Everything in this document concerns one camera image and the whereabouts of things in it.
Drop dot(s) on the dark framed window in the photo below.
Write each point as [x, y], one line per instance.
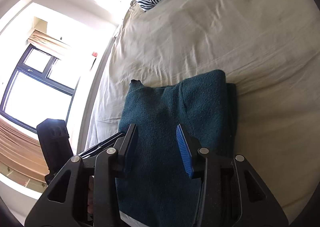
[41, 86]

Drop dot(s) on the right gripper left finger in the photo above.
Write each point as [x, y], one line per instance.
[126, 147]

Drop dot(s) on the brown roman blind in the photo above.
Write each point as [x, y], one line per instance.
[43, 41]

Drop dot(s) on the cream bed sheet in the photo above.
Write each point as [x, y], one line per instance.
[268, 48]

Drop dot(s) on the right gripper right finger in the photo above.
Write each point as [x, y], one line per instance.
[193, 162]

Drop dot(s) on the teal knitted sweater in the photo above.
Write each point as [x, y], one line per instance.
[157, 191]

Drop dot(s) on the brown striped curtain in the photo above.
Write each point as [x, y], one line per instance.
[22, 153]

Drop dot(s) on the person's left hand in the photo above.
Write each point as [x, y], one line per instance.
[90, 195]

